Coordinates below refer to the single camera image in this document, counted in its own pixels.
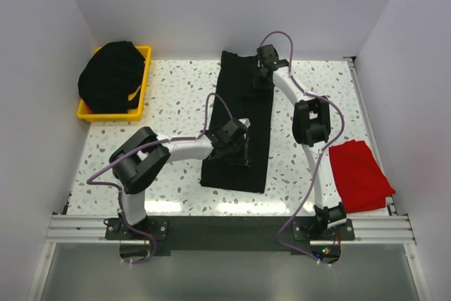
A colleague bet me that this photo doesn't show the black t shirt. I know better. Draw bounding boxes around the black t shirt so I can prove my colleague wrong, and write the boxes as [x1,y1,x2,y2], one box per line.
[200,51,274,194]

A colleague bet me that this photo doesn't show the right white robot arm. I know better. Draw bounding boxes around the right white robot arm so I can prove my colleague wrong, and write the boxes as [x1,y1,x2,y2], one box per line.
[254,44,347,233]

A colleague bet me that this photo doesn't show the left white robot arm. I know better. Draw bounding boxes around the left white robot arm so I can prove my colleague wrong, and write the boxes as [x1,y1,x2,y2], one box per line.
[109,118,251,231]

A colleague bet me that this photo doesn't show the black shirts pile in bin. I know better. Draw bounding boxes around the black shirts pile in bin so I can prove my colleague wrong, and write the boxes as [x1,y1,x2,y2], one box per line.
[78,41,145,114]

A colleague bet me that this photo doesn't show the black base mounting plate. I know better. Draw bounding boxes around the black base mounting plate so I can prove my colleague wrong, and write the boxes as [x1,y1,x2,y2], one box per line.
[103,216,356,263]

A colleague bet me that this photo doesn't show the yellow plastic bin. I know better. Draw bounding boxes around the yellow plastic bin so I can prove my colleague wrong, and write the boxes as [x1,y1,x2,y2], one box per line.
[76,44,152,123]

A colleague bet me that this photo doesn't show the folded red t shirt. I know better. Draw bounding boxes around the folded red t shirt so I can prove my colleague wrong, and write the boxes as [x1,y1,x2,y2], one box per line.
[329,140,395,214]

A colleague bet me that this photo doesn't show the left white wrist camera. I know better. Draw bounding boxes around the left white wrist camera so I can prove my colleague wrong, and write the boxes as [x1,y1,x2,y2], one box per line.
[239,118,251,129]

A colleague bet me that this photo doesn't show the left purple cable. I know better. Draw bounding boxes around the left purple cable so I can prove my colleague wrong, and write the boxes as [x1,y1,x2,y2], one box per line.
[86,92,234,264]

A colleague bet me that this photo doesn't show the purple cable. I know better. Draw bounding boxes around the purple cable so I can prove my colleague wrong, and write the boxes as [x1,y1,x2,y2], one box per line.
[276,30,345,257]
[86,92,234,264]

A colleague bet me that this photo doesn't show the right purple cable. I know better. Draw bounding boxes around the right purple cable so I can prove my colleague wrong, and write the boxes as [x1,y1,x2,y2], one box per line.
[276,30,345,257]

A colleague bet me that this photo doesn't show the aluminium extrusion rail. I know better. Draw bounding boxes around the aluminium extrusion rail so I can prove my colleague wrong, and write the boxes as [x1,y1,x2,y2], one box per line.
[44,215,415,245]

